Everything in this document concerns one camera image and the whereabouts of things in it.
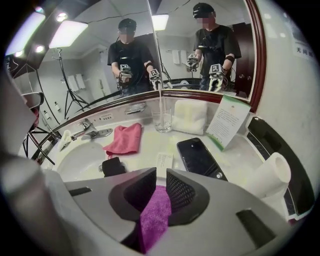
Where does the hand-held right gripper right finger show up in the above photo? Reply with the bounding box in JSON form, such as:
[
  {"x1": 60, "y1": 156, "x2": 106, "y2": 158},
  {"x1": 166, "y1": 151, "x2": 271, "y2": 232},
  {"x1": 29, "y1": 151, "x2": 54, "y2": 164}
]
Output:
[{"x1": 149, "y1": 167, "x2": 283, "y2": 256}]

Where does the white and green card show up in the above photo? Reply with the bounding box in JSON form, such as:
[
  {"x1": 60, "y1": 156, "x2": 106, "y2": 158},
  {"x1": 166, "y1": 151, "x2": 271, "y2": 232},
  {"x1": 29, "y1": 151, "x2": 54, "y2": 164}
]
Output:
[{"x1": 205, "y1": 94, "x2": 252, "y2": 152}]

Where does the silver soap dish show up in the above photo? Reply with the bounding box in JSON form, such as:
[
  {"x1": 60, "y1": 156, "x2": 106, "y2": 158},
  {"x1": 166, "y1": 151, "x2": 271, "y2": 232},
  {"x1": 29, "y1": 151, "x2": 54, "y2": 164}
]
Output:
[{"x1": 124, "y1": 102, "x2": 147, "y2": 115}]

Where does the white toothbrush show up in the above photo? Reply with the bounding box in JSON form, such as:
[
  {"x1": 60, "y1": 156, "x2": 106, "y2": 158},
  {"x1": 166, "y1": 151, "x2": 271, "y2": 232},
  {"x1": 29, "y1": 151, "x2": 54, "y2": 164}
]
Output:
[{"x1": 157, "y1": 88, "x2": 168, "y2": 126}]

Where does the small folded white towel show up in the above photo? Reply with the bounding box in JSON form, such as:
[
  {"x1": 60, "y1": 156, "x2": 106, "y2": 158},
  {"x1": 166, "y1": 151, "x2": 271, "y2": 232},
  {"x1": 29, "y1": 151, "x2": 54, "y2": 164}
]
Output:
[{"x1": 57, "y1": 129, "x2": 73, "y2": 152}]

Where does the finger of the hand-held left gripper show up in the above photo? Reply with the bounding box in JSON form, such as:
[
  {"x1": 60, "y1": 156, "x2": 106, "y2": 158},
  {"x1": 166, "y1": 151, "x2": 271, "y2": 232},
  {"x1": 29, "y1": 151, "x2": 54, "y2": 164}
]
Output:
[{"x1": 21, "y1": 91, "x2": 46, "y2": 112}]

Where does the chrome faucet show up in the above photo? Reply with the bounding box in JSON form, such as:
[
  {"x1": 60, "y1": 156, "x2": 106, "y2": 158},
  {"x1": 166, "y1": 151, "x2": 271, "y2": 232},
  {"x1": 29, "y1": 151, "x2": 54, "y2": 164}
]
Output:
[{"x1": 70, "y1": 118, "x2": 114, "y2": 141}]

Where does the black tripod light stand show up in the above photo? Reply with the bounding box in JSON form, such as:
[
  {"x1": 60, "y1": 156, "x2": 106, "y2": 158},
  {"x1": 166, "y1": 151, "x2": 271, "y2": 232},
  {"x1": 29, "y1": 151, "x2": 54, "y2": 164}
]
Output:
[{"x1": 22, "y1": 124, "x2": 62, "y2": 166}]

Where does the long black ledge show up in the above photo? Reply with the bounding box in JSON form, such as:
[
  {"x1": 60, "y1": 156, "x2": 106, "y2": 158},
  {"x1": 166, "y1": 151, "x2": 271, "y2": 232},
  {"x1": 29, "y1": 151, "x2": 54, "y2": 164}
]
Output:
[{"x1": 246, "y1": 116, "x2": 316, "y2": 221}]

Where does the white soap bar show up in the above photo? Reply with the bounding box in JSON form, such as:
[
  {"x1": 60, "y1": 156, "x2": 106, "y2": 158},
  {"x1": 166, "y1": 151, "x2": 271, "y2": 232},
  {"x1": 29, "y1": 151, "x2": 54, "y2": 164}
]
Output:
[{"x1": 157, "y1": 151, "x2": 174, "y2": 176}]

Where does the wide wood framed mirror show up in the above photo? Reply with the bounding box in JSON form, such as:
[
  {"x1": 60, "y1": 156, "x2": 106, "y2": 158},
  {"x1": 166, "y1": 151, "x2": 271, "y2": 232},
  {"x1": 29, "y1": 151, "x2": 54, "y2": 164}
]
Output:
[{"x1": 37, "y1": 0, "x2": 165, "y2": 126}]

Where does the purple cloth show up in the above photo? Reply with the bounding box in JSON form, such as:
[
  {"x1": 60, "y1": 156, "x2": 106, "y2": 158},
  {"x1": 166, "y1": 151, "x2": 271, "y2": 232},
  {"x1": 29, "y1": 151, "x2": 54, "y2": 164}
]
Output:
[{"x1": 138, "y1": 184, "x2": 173, "y2": 253}]

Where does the narrow wood framed mirror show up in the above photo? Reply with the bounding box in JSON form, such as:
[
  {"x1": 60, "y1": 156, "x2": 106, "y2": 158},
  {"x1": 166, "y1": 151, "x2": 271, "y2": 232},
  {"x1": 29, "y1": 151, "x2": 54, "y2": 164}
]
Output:
[{"x1": 147, "y1": 0, "x2": 267, "y2": 113}]

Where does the white toilet paper roll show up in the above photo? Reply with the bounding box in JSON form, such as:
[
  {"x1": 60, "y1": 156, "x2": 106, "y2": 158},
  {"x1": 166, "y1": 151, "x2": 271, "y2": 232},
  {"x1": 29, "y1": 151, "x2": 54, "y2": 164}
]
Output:
[{"x1": 246, "y1": 151, "x2": 292, "y2": 200}]

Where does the black smartphone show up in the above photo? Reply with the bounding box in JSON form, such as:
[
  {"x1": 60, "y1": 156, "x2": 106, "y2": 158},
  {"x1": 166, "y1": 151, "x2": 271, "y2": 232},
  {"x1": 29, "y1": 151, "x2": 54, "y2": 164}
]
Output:
[{"x1": 176, "y1": 137, "x2": 229, "y2": 182}]

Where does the white LED light panel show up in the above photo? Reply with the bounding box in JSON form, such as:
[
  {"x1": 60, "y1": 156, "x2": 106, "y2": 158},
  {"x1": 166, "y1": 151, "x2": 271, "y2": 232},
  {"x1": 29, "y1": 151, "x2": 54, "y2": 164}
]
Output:
[{"x1": 4, "y1": 11, "x2": 46, "y2": 56}]

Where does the white printed wall sticker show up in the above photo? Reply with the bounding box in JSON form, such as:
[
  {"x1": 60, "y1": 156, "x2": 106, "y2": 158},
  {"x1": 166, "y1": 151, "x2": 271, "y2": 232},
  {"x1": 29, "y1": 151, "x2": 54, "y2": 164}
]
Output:
[{"x1": 293, "y1": 44, "x2": 316, "y2": 61}]

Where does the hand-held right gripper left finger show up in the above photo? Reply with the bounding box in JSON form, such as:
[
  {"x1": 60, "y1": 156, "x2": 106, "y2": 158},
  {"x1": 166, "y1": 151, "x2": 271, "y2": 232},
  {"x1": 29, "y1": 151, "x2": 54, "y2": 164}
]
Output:
[{"x1": 64, "y1": 166, "x2": 158, "y2": 244}]

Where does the pink cloth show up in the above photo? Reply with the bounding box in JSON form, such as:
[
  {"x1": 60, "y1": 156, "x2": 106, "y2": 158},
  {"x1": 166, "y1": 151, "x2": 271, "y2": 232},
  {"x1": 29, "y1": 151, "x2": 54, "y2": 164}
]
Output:
[{"x1": 102, "y1": 122, "x2": 143, "y2": 160}]

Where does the clear drinking glass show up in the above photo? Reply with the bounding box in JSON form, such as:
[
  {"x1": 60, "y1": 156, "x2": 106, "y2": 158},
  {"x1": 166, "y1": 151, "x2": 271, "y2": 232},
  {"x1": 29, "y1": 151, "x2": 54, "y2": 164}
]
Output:
[{"x1": 151, "y1": 106, "x2": 173, "y2": 133}]

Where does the white sink basin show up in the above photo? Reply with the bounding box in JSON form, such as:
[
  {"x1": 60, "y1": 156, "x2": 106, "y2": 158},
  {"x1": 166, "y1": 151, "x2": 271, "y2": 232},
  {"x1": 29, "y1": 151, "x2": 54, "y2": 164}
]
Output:
[{"x1": 56, "y1": 141, "x2": 108, "y2": 182}]

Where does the thick folded white towel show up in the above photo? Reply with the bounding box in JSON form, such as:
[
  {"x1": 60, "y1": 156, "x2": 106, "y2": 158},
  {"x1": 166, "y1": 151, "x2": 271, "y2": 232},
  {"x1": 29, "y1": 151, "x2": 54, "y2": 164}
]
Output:
[{"x1": 172, "y1": 99, "x2": 209, "y2": 136}]

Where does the black cloth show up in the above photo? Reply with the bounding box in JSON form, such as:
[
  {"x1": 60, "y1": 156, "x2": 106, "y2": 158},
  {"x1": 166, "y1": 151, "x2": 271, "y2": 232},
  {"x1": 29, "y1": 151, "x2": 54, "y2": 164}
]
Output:
[{"x1": 99, "y1": 156, "x2": 127, "y2": 178}]

